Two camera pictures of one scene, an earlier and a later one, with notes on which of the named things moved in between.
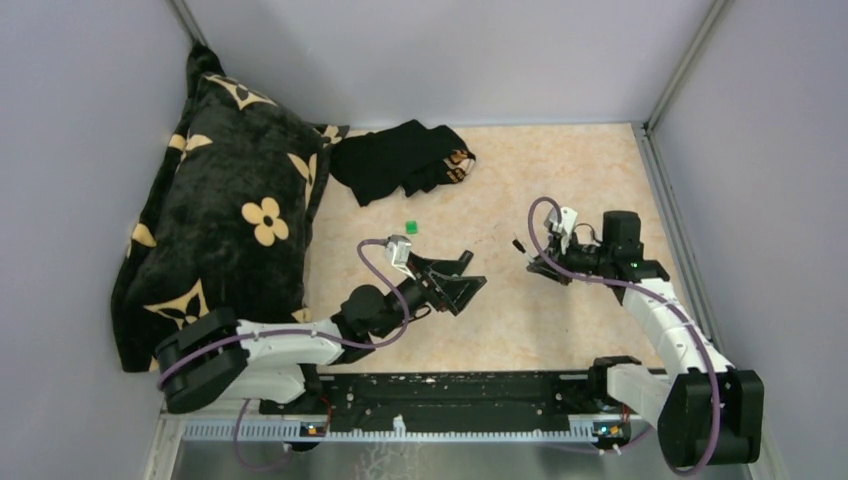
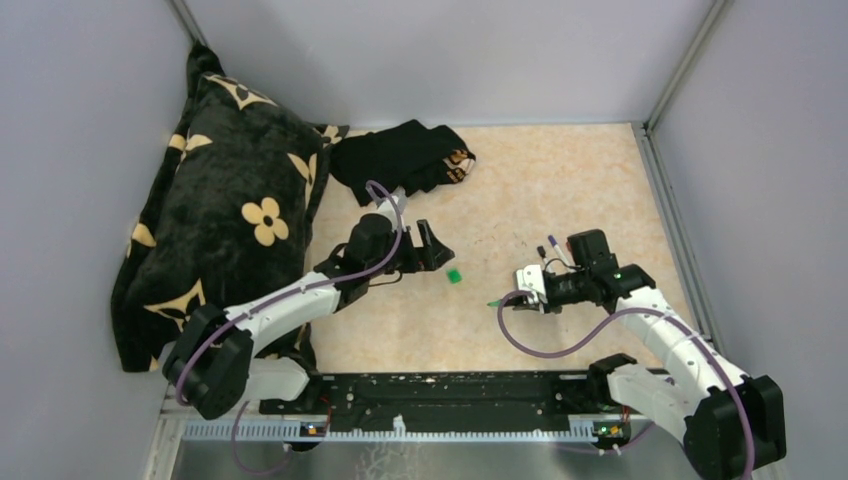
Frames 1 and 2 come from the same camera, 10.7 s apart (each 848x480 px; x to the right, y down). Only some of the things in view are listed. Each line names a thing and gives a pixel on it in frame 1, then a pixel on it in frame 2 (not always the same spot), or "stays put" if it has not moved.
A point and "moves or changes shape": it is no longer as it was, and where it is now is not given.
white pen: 524,251 moves or changes shape
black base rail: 550,403 stays put
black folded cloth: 404,161 stays put
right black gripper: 541,264 -> 522,300
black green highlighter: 466,257 -> 497,303
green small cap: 412,227 moves or changes shape
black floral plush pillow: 224,222 stays put
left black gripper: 429,284 -> 419,250
